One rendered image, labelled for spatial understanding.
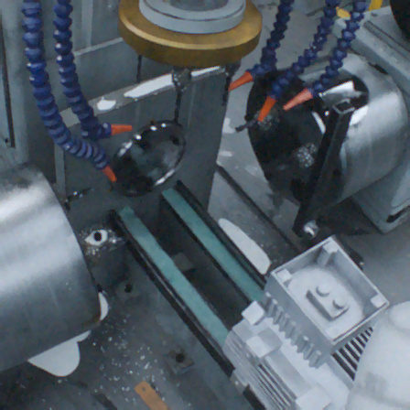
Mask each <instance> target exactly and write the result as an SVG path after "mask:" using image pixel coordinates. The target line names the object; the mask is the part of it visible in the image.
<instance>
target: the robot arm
mask: <svg viewBox="0 0 410 410"><path fill-rule="evenodd" d="M346 410H410V301H409V302H404V303H401V304H397V305H394V306H392V307H390V308H388V309H387V310H386V311H385V312H384V314H383V316H382V317H381V318H380V320H379V322H378V323H377V325H376V327H375V328H374V330H373V331H372V334H371V337H370V338H369V340H368V341H367V343H366V346H365V348H364V351H363V353H362V355H361V358H360V361H359V365H358V368H357V371H356V375H355V380H354V385H353V389H351V392H350V393H349V396H348V398H347V403H346Z"/></svg>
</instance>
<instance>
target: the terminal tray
mask: <svg viewBox="0 0 410 410"><path fill-rule="evenodd" d="M328 244H330V245H332V246H333V249H332V250H329V249H327V246H328ZM282 272H286V273H287V277H286V278H283V277H282V276H281V273H282ZM375 298H379V299H380V300H381V303H380V304H376V303H375V302H374V300H375ZM260 301H261V303H262V306H263V307H264V308H266V309H267V310H268V315H267V317H268V318H273V319H274V320H273V321H272V325H276V324H278V326H279V328H278V331H279V332H283V331H284V332H285V335H284V339H285V340H288V339H291V342H290V345H291V347H292V346H294V345H296V346H297V353H301V352H302V354H303V357H302V359H303V360H304V361H309V363H308V367H309V368H310V367H314V368H315V369H318V368H319V367H320V366H321V365H322V364H323V363H325V362H326V360H327V359H328V358H329V356H330V355H331V356H333V355H334V353H335V352H336V351H339V349H340V348H341V347H342V346H343V347H344V346H345V345H346V344H347V343H348V342H351V341H352V339H353V338H354V339H355V337H357V335H358V334H359V335H361V333H362V332H363V331H365V330H366V329H369V327H370V326H372V327H373V326H374V324H375V323H376V322H377V321H378V320H379V319H380V317H381V316H382V314H383V313H384V311H385V310H386V309H387V308H388V307H389V305H390V303H389V302H388V301H387V300H386V298H385V297H383V296H382V294H381V293H380V292H379V290H377V288H376V287H375V286H374V285H373V283H372V282H371V281H369V280H368V278H367V277H366V276H365V275H364V274H363V272H362V271H360V270H359V269H358V267H357V266H356V265H355V264H354V263H353V262H352V260H351V259H350V258H349V257H348V256H346V254H345V253H344V252H343V251H342V250H341V249H340V247H339V246H338V245H337V244H336V243H335V242H334V241H333V240H332V239H331V238H328V239H327V240H325V241H323V242H322V243H319V244H318V245H317V246H315V247H313V248H312V249H310V250H308V251H306V252H305V253H303V254H301V255H300V256H298V257H296V258H295V259H293V260H292V261H291V262H289V263H287V264H285V265H283V266H281V267H278V268H276V269H275V270H274V271H272V272H270V274H269V276H268V279H267V282H266V285H265V288H264V294H263V296H262V297H261V299H260ZM333 329H335V330H336V331H337V332H338V335H337V336H333V335H331V331H332V330H333Z"/></svg>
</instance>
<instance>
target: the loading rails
mask: <svg viewBox="0 0 410 410"><path fill-rule="evenodd" d="M109 223H110V225H111V227H112V228H113V230H114V231H115V232H116V234H117V235H118V236H119V237H121V236H124V235H125V236H127V237H129V238H128V241H127V243H125V244H124V273H123V275H124V277H125V278H126V279H127V280H125V281H123V282H122V283H120V284H118V285H114V292H115V294H116V295H117V296H118V297H119V298H121V300H122V301H123V303H124V305H125V306H126V307H127V306H129V305H130V306H131V305H133V304H134V303H135V302H137V301H139V300H140V299H141V300H142V301H143V303H144V304H146V306H147V308H148V309H149V310H150V312H151V313H152V315H153V316H154V317H155V319H156V321H157V322H158V323H159V325H160V326H161V327H162V328H163V330H164V331H165V332H166V333H167V334H168V336H169V337H170V338H171V339H172V340H173V341H174V342H175V344H176V345H177V346H178V349H176V350H174V351H171V352H169V353H168V354H166V355H165V361H166V362H167V364H168V366H170V368H171V369H172V370H173V372H174V373H175V374H176V375H180V374H182V373H184V372H186V371H188V370H189V369H193V368H194V369H195V370H196V371H197V372H198V374H199V375H200V376H201V378H202V379H203V380H204V382H206V384H207V385H208V386H209V387H210V388H211V390H212V391H213V392H214V394H215V395H216V397H217V398H219V400H220V401H221V403H223V405H224V406H225V407H226V408H227V410H266V408H265V407H264V406H263V405H262V403H260V402H259V400H258V398H257V397H256V396H255V394H253V392H252V391H251V390H248V391H247V392H245V393H243V394H241V393H240V391H238V389H237V388H236V387H235V385H233V384H232V382H231V380H230V377H231V374H232V371H233V370H235V369H236V368H235V367H234V366H233V365H232V362H231V361H230V360H229V359H228V358H227V356H226V355H225V354H224V352H223V349H222V348H223V347H222V345H224V344H223V343H224V342H225V340H226V339H227V337H226V336H227V335H229V334H230V333H229V331H228V330H227V329H226V327H225V326H224V325H223V323H222V322H221V321H220V319H219V318H217V316H216V315H215V314H214V313H213V311H212V310H211V309H210V307H209V306H208V305H207V303H206V302H205V301H204V299H203V298H202V297H201V296H200V294H199V293H198V291H197V290H196V289H195V288H194V287H193V286H192V285H191V284H190V282H189V281H191V280H192V281H193V282H194V284H196V285H197V286H198V287H199V289H200V290H201V292H202V293H203V294H204V295H205V297H206V298H207V299H208V300H209V301H210V302H211V304H212V305H213V306H214V308H215V309H217V311H218V313H219V314H220V315H221V317H222V318H224V320H225V321H226V322H227V323H228V325H229V326H230V327H231V328H233V327H234V326H235V325H237V324H238V323H241V322H242V321H243V319H244V316H243V315H242V313H243V311H244V310H245V309H246V308H247V307H248V306H249V305H250V304H251V303H252V302H253V301H254V300H257V301H260V299H261V297H262V296H263V294H264V288H265V285H266V282H267V279H266V278H265V277H264V276H263V275H262V274H261V273H260V272H259V271H258V270H257V268H256V267H255V266H254V265H253V264H252V263H251V261H250V260H249V259H248V258H247V256H246V255H245V253H244V252H243V251H242V250H241V249H240V247H239V246H238V245H237V244H236V243H235V242H234V241H233V239H232V238H230V237H229V236H228V235H227V233H226V232H225V230H224V229H223V228H222V227H221V226H220V224H219V223H217V222H216V221H215V219H214V218H212V217H211V215H210V214H209V212H208V211H207V210H206V209H205V208H204V207H203V205H202V204H201V203H200V202H199V201H198V200H197V199H196V197H195V196H194V195H193V194H192V193H191V192H190V190H189V189H188V188H187V187H186V186H185V183H184V182H183V181H182V180H180V179H179V180H177V181H176V185H175V187H173V188H171V189H167V190H164V191H161V192H160V193H159V203H158V213H157V223H156V237H157V238H158V239H159V241H160V242H162V243H163V244H164V245H165V246H166V247H167V249H168V250H169V251H170V254H171V255H172V256H171V257H168V256H167V253H166V252H165V251H164V249H163V248H162V247H161V245H159V244H158V243H157V242H156V240H155V239H154V237H153V236H152V234H151V232H150V231H149V230H148V229H147V228H146V226H145V225H144V224H143V223H142V222H141V220H140V219H138V217H137V215H136V214H135V213H134V211H133V210H132V209H131V207H130V206H129V207H126V208H124V209H122V210H119V211H115V209H112V210H109Z"/></svg>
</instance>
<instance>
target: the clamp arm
mask: <svg viewBox="0 0 410 410"><path fill-rule="evenodd" d="M354 112H355V110H354V108H353V106H352V105H351V104H350V103H348V102H347V101H345V100H344V101H342V102H339V103H337V104H333V105H332V106H331V109H330V110H328V115H327V118H328V121H327V123H326V125H325V131H324V134H323V136H322V138H321V141H320V146H319V149H318V153H317V156H316V158H315V161H314V167H313V168H312V171H311V174H310V177H309V179H308V182H307V186H306V188H305V189H303V190H302V193H301V196H302V200H301V202H300V205H299V208H298V210H297V215H296V217H295V219H294V222H293V226H292V229H291V231H292V232H293V233H294V235H295V236H296V237H297V238H300V237H302V236H303V235H305V234H306V235H307V234H308V228H309V229H310V228H312V227H313V226H314V225H316V226H317V224H316V218H317V217H318V213H319V210H320V208H321V205H322V203H323V199H324V195H325V193H326V191H327V188H328V186H329V183H330V180H331V178H332V175H333V170H334V168H335V166H336V164H337V161H338V159H339V154H340V150H341V149H342V147H343V145H344V140H345V137H346V135H347V133H348V128H349V126H350V125H351V118H352V116H353V114H354ZM311 222H312V223H313V224H314V225H313V224H312V223H311ZM307 227H308V228H307Z"/></svg>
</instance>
